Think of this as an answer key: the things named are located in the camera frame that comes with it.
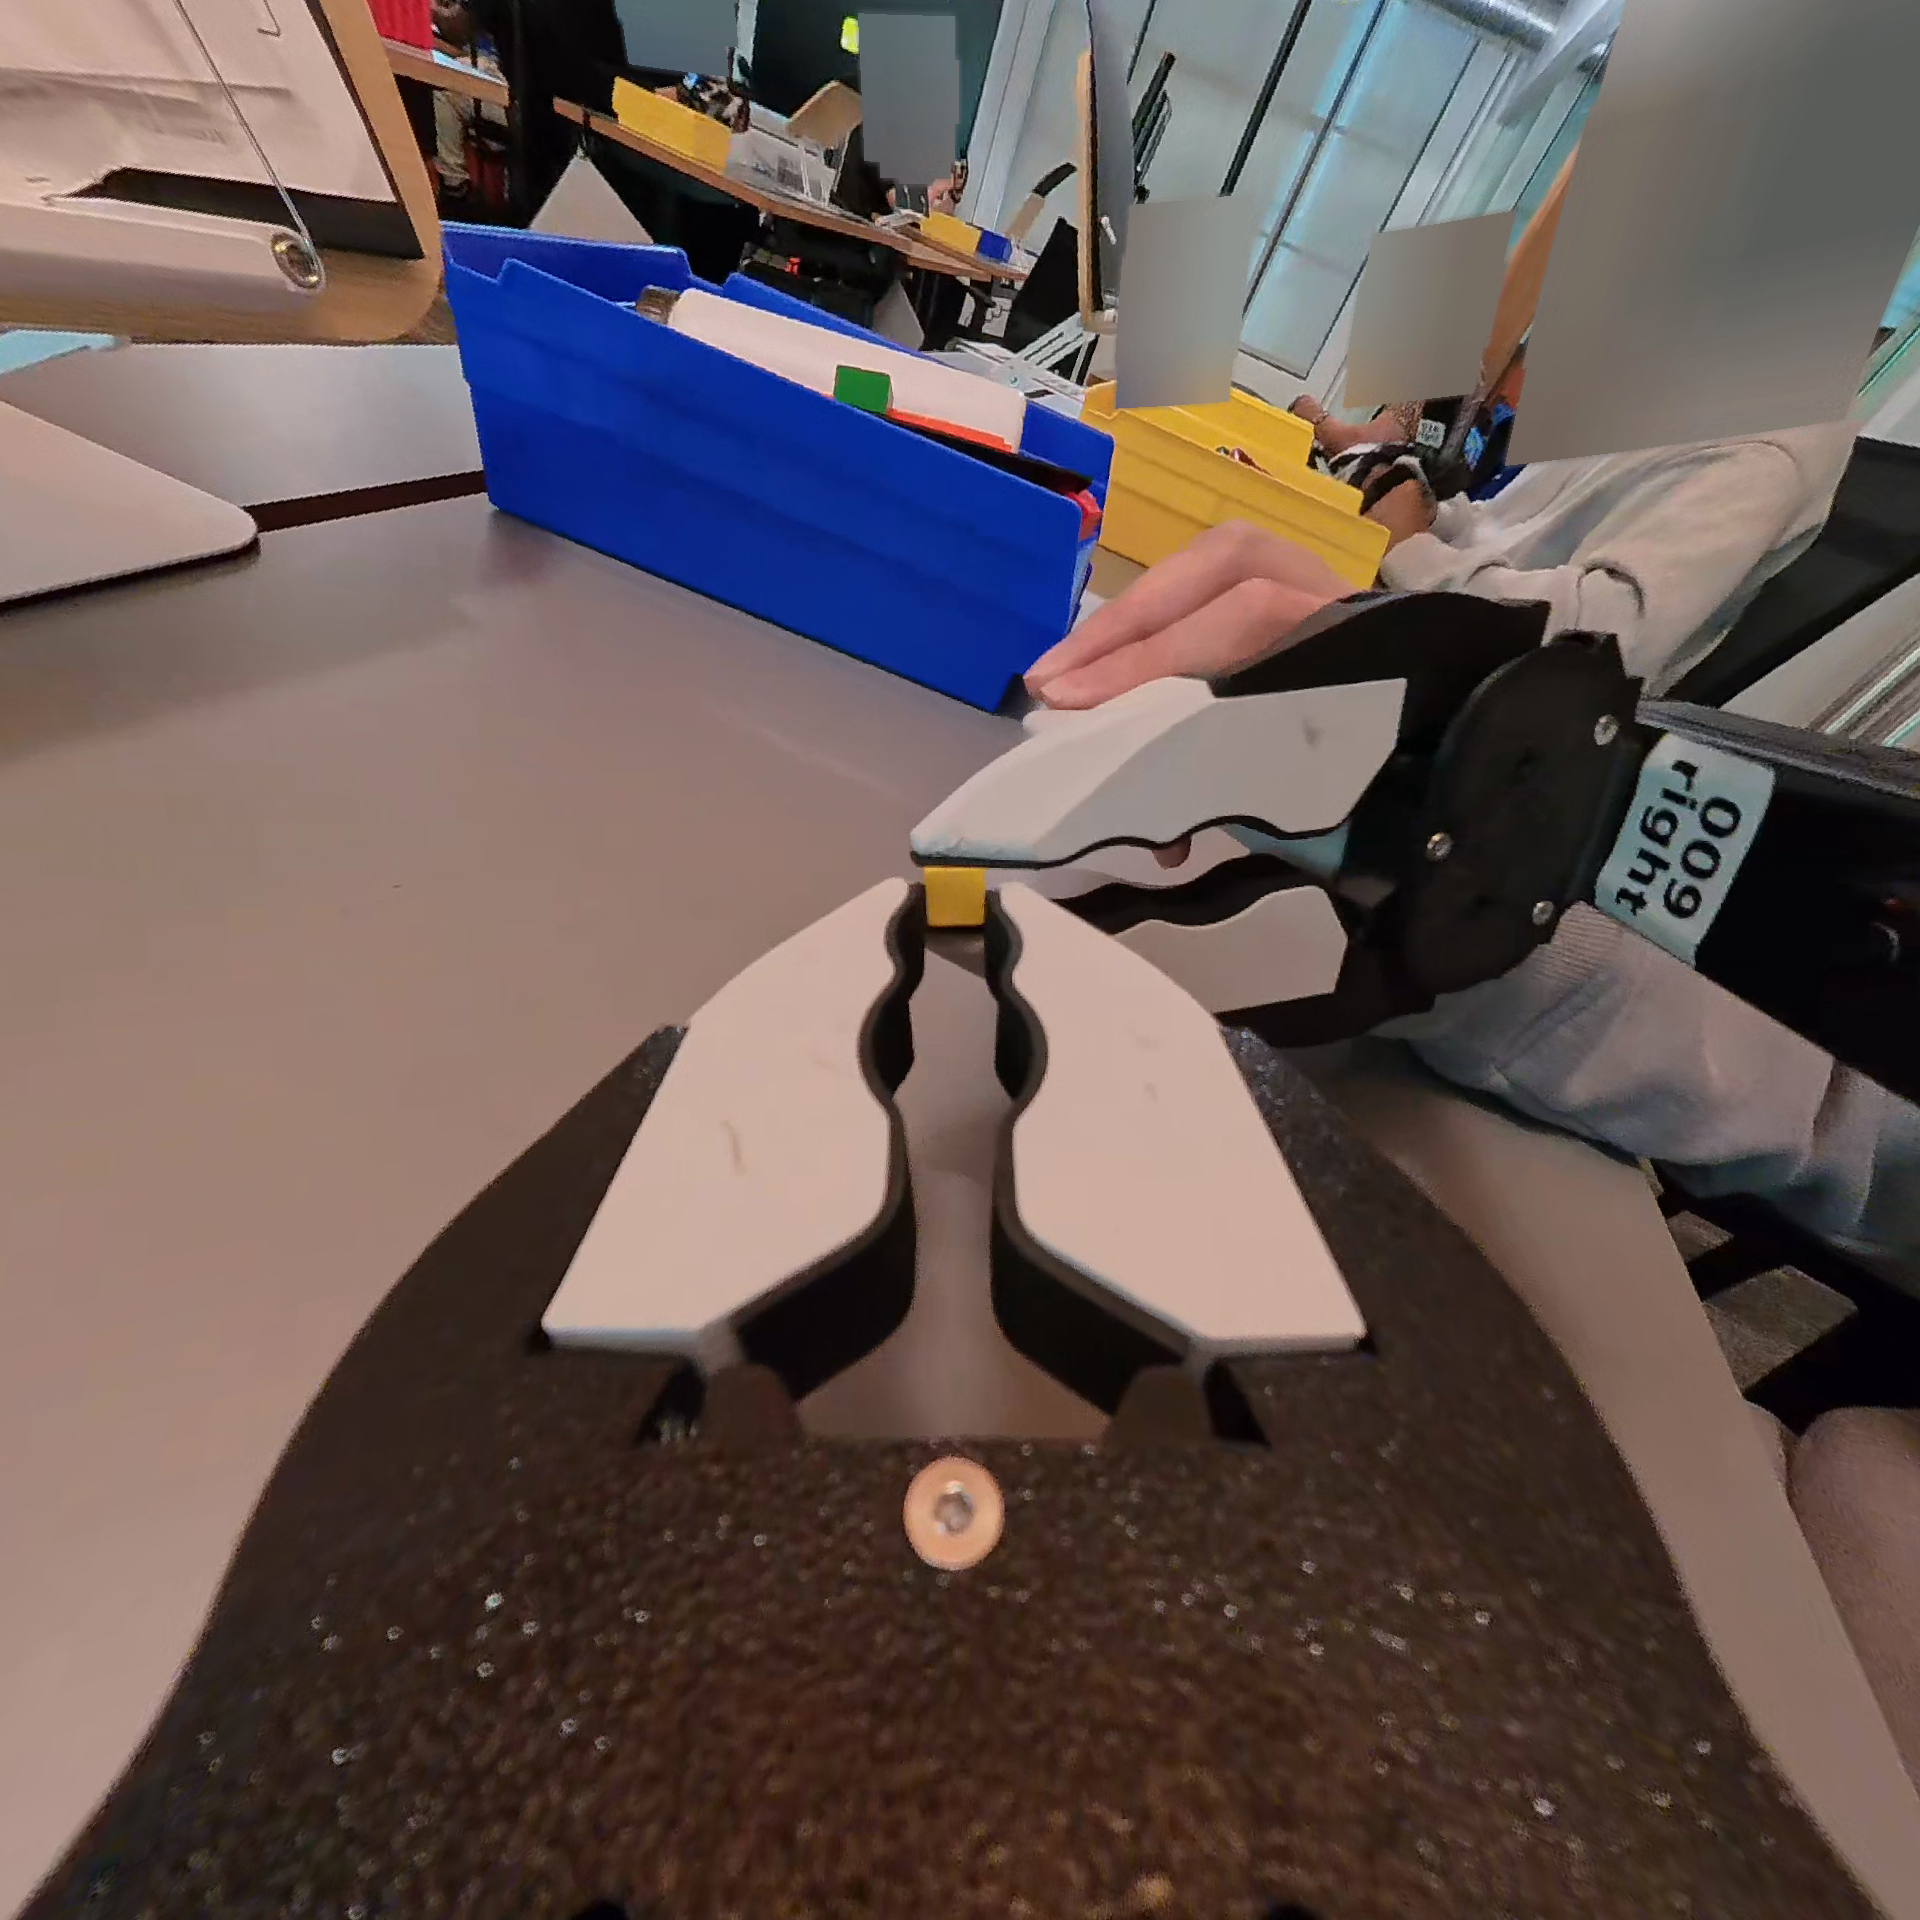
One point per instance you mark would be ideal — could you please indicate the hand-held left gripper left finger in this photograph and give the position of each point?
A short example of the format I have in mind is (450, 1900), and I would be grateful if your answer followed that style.
(750, 1154)

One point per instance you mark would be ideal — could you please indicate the background wooden desk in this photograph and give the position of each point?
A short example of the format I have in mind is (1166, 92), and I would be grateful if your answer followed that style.
(600, 124)

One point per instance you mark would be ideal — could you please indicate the small red object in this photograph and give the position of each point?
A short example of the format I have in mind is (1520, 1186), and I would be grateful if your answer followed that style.
(1088, 514)

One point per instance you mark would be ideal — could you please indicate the wooden document stand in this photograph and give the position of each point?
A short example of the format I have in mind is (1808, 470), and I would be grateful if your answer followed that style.
(90, 511)

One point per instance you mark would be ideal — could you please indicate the white tube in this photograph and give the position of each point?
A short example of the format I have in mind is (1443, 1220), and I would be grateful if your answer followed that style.
(781, 338)

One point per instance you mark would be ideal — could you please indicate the person's right hand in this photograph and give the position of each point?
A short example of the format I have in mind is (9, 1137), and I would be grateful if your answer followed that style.
(1200, 615)

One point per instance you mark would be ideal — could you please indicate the small yellow and blue bin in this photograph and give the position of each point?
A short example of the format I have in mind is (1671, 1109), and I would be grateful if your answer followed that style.
(960, 237)

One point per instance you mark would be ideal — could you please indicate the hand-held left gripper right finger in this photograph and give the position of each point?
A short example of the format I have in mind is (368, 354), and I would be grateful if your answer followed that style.
(1171, 1154)

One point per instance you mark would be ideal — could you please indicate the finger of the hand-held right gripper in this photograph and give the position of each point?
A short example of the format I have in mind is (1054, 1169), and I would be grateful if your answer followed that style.
(1275, 944)
(1184, 757)

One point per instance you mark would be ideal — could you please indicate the small yellow cube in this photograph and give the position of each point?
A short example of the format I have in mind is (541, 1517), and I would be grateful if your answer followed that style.
(954, 897)

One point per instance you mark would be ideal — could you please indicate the wooden board stand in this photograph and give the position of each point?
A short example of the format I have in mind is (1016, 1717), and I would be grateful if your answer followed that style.
(1106, 224)

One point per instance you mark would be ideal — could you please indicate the small green cube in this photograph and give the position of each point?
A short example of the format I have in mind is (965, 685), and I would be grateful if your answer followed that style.
(863, 386)

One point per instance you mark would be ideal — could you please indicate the blue plastic bin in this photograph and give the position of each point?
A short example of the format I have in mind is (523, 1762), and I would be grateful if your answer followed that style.
(721, 511)

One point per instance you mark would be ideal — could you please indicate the person's leg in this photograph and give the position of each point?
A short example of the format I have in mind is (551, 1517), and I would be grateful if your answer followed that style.
(1862, 1517)

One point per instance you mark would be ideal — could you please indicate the printed instruction sheets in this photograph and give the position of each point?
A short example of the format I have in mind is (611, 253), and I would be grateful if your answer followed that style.
(149, 90)

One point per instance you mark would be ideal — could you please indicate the large yellow plastic bin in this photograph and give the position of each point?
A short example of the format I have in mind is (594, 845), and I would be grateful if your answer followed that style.
(1200, 480)

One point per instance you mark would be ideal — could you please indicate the flat orange block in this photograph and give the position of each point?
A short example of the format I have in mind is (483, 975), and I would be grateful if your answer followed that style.
(960, 433)

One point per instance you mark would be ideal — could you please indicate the red plastic bin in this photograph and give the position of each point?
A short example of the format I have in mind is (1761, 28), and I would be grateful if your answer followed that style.
(398, 14)

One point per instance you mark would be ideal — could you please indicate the grey desk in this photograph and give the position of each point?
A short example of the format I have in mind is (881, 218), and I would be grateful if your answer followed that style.
(375, 839)

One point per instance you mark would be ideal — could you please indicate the person's right forearm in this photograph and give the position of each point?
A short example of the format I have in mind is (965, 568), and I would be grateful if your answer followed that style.
(1650, 1050)

